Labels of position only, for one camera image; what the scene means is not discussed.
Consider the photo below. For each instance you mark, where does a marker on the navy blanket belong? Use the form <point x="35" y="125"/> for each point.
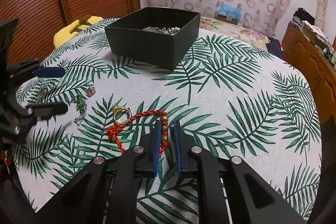
<point x="274" y="47"/>

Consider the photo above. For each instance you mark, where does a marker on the yellow plush toy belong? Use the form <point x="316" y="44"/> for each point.
<point x="63" y="35"/>

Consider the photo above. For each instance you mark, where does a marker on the stack of dark clothes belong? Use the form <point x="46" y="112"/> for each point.
<point x="302" y="16"/>

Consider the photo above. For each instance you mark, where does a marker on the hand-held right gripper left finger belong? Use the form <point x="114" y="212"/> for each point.
<point x="157" y="150"/>

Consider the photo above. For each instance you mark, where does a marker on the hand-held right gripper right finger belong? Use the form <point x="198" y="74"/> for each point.
<point x="176" y="150"/>

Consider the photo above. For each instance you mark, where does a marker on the black box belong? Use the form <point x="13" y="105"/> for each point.
<point x="141" y="48"/>

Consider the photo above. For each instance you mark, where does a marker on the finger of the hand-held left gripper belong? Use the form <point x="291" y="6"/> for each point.
<point x="50" y="72"/>
<point x="52" y="109"/>

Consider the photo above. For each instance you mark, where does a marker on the row of bottles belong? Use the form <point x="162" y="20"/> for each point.
<point x="330" y="52"/>

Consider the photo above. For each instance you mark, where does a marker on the blue gauze bag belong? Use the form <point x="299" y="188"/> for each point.
<point x="228" y="10"/>

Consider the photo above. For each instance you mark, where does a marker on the small cardboard box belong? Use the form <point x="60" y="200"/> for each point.
<point x="232" y="21"/>

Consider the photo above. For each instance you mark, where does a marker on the floral blanket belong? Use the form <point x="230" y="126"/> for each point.
<point x="236" y="32"/>

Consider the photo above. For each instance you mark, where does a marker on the pile of mixed jewelry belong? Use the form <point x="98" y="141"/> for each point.
<point x="162" y="30"/>

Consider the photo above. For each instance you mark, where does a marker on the tied lace curtain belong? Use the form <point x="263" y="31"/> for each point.
<point x="321" y="8"/>

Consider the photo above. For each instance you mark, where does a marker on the small rose gold pendant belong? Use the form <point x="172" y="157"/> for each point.
<point x="90" y="92"/>

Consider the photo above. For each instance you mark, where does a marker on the leaf print tablecloth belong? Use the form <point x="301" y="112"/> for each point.
<point x="236" y="77"/>

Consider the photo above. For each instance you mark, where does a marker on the cardboard box with cloth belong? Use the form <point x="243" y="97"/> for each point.
<point x="313" y="29"/>

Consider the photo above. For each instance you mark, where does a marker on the long wooden cabinet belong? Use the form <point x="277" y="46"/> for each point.
<point x="309" y="61"/>

